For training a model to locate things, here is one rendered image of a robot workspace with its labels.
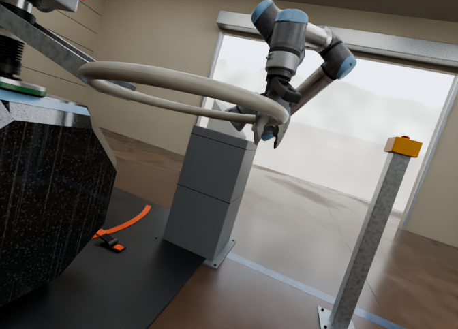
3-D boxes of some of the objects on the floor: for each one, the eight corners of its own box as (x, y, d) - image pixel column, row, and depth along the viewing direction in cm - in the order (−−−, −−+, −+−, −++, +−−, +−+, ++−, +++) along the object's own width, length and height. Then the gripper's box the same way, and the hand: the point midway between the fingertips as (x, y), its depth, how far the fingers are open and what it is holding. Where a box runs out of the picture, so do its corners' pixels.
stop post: (360, 349, 121) (438, 143, 111) (320, 330, 126) (391, 131, 116) (352, 322, 141) (417, 144, 130) (317, 306, 146) (377, 134, 135)
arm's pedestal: (184, 220, 214) (210, 129, 206) (236, 242, 201) (265, 145, 193) (150, 240, 166) (182, 121, 158) (216, 270, 153) (254, 142, 145)
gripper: (289, 82, 75) (274, 149, 76) (253, 71, 71) (238, 142, 73) (304, 77, 67) (287, 152, 68) (266, 64, 63) (248, 143, 64)
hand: (267, 142), depth 68 cm, fingers closed on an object, 5 cm apart
